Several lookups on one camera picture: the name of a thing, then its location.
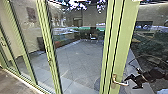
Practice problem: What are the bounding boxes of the silver door lever handle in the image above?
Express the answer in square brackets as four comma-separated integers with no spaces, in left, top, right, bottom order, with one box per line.
[111,73,130,89]

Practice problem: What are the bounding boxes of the green framed glass door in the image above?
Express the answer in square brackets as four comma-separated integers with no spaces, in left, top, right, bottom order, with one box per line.
[44,0,118,94]
[11,0,63,94]
[109,0,168,94]
[0,0,37,84]

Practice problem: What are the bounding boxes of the green garden shrubs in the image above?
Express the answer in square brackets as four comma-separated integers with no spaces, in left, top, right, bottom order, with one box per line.
[130,30,168,69]

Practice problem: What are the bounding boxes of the dark outdoor chair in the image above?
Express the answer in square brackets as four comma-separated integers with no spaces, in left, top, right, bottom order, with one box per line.
[88,28,100,43]

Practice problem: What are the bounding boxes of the green outdoor table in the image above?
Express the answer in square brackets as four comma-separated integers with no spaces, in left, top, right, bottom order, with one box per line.
[74,27,106,35]

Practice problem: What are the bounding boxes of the brown outdoor wall picture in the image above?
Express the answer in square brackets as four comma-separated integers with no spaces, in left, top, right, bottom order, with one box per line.
[26,7,38,24]

